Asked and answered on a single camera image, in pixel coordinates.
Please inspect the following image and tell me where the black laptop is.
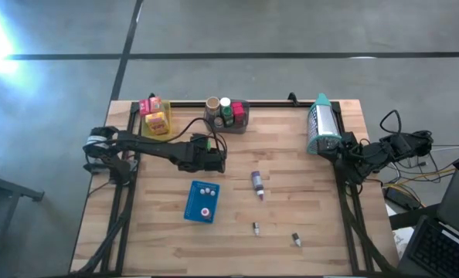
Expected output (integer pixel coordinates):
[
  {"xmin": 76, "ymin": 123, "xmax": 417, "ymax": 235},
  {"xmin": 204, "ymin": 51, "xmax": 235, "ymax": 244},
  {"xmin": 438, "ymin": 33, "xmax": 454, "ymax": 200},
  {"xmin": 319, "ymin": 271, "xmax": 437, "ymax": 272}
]
[{"xmin": 397, "ymin": 127, "xmax": 459, "ymax": 278}]

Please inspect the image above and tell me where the yellow floor cable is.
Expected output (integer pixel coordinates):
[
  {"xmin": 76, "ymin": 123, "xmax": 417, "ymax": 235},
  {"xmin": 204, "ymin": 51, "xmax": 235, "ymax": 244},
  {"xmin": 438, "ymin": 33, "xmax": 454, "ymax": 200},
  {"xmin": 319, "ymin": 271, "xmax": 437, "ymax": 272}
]
[{"xmin": 383, "ymin": 168, "xmax": 457, "ymax": 187}]

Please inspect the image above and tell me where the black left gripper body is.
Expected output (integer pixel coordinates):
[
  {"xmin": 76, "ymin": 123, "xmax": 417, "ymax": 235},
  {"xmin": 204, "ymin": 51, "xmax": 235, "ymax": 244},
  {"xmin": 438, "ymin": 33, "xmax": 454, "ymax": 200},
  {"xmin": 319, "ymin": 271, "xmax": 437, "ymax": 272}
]
[{"xmin": 177, "ymin": 133, "xmax": 227, "ymax": 174}]

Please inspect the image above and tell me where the dark bottle pink tip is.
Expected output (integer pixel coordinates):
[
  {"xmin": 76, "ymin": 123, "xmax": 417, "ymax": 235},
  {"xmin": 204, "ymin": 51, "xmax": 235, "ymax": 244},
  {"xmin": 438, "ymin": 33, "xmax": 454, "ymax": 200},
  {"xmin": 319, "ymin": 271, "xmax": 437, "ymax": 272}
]
[{"xmin": 251, "ymin": 171, "xmax": 266, "ymax": 202}]

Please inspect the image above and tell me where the green spice jar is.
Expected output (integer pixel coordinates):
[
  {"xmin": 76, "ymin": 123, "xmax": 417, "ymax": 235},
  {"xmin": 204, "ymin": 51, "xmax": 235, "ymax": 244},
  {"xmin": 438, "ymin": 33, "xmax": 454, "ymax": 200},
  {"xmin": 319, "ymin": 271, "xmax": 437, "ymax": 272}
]
[{"xmin": 221, "ymin": 106, "xmax": 235, "ymax": 127}]

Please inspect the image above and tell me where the teal steel box grater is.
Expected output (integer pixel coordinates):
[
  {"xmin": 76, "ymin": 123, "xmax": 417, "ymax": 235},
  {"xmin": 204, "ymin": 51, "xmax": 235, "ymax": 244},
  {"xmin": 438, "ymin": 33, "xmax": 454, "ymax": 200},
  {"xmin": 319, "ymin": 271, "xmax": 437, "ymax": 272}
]
[{"xmin": 305, "ymin": 92, "xmax": 343, "ymax": 155}]

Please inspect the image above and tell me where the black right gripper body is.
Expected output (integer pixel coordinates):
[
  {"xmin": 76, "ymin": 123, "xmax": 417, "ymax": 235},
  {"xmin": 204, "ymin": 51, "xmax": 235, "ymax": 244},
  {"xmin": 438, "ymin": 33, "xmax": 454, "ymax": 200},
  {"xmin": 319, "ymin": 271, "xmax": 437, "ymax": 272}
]
[{"xmin": 337, "ymin": 131, "xmax": 369, "ymax": 163}]

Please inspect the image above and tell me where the blue plastic basket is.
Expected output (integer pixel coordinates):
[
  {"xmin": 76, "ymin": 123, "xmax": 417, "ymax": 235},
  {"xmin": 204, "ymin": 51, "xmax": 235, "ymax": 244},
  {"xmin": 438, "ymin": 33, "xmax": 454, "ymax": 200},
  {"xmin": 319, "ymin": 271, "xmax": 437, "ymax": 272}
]
[{"xmin": 183, "ymin": 180, "xmax": 221, "ymax": 224}]

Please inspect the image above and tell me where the smoked paprika tin red lid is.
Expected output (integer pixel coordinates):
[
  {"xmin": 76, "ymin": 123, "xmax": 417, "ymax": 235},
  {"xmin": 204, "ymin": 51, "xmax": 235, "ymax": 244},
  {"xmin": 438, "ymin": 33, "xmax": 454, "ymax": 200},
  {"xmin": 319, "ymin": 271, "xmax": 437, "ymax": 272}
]
[{"xmin": 231, "ymin": 101, "xmax": 246, "ymax": 124}]

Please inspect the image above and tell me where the yellow plastic bin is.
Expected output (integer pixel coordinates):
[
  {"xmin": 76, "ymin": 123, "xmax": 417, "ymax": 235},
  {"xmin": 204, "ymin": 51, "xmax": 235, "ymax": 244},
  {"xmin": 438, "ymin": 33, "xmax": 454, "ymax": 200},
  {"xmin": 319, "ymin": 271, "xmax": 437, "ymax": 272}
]
[{"xmin": 139, "ymin": 100, "xmax": 173, "ymax": 138}]

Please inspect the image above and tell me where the black aluminium rig frame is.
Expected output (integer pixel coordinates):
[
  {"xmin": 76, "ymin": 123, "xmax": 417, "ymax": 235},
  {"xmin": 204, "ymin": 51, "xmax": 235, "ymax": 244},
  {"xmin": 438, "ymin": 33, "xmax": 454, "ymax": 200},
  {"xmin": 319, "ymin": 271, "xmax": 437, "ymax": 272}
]
[{"xmin": 70, "ymin": 99, "xmax": 400, "ymax": 277}]

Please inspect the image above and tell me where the yellow Corn Pops cereal box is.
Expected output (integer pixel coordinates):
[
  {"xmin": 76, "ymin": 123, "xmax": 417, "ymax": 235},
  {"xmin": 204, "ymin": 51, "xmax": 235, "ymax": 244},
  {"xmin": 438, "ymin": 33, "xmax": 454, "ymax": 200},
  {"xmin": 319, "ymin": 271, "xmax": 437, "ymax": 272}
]
[{"xmin": 144, "ymin": 111, "xmax": 170, "ymax": 136}]

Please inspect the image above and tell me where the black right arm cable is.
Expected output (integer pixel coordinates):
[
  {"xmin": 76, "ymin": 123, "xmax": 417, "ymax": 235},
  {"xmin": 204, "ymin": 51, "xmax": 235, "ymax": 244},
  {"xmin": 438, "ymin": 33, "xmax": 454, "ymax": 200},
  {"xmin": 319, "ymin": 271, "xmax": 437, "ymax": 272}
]
[{"xmin": 379, "ymin": 110, "xmax": 403, "ymax": 136}]

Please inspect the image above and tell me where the gold lid jar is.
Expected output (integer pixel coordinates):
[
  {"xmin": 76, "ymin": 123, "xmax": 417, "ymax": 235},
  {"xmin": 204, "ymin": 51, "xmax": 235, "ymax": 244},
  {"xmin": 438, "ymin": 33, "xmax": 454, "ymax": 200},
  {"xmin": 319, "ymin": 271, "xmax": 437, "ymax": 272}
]
[{"xmin": 205, "ymin": 96, "xmax": 221, "ymax": 118}]

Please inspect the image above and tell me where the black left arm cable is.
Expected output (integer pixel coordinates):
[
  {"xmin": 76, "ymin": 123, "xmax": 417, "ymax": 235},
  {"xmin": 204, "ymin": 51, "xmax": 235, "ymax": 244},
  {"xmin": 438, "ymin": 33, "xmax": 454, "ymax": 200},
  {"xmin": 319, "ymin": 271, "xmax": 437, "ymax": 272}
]
[{"xmin": 163, "ymin": 117, "xmax": 229, "ymax": 155}]

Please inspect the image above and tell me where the translucent grey plastic bin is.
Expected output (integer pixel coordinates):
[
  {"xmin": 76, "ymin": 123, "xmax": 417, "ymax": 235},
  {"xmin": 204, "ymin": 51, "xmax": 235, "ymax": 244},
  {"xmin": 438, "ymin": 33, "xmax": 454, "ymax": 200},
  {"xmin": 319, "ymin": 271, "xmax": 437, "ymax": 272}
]
[{"xmin": 204, "ymin": 99, "xmax": 250, "ymax": 134}]

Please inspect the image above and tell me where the black power brick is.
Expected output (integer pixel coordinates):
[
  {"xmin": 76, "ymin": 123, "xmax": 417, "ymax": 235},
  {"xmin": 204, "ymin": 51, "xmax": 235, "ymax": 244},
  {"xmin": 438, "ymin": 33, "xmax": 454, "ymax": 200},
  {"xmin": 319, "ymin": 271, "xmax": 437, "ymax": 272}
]
[{"xmin": 383, "ymin": 187, "xmax": 413, "ymax": 210}]

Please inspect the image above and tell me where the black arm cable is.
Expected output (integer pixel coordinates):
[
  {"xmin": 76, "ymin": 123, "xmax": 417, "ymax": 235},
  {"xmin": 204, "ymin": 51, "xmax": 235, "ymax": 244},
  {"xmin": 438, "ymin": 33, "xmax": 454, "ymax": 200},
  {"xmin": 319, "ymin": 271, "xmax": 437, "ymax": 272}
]
[
  {"xmin": 379, "ymin": 110, "xmax": 403, "ymax": 136},
  {"xmin": 163, "ymin": 117, "xmax": 229, "ymax": 155}
]

